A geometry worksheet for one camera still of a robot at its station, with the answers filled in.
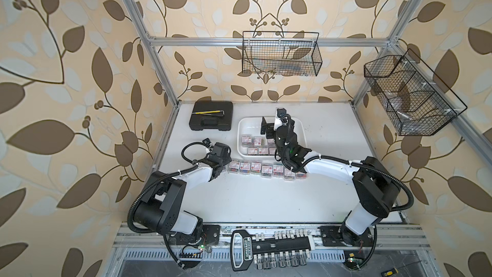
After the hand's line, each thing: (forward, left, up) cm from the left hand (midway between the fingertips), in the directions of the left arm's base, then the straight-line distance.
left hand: (217, 155), depth 93 cm
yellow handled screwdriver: (-44, -68, -2) cm, 81 cm away
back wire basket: (+42, -31, +31) cm, 61 cm away
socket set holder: (-38, -29, -3) cm, 48 cm away
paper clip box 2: (-7, -24, -2) cm, 25 cm away
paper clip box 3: (-6, -19, -2) cm, 20 cm away
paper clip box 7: (-9, -41, -3) cm, 42 cm away
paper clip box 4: (-6, -14, -2) cm, 15 cm away
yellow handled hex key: (+26, +8, +2) cm, 28 cm away
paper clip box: (-7, -30, -1) cm, 30 cm away
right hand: (+8, -26, +19) cm, 33 cm away
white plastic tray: (+8, -17, -2) cm, 19 cm away
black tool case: (+20, +12, +1) cm, 23 cm away
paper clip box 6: (-9, -35, -2) cm, 36 cm away
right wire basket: (+7, -81, +32) cm, 87 cm away
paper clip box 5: (-5, -8, -2) cm, 10 cm away
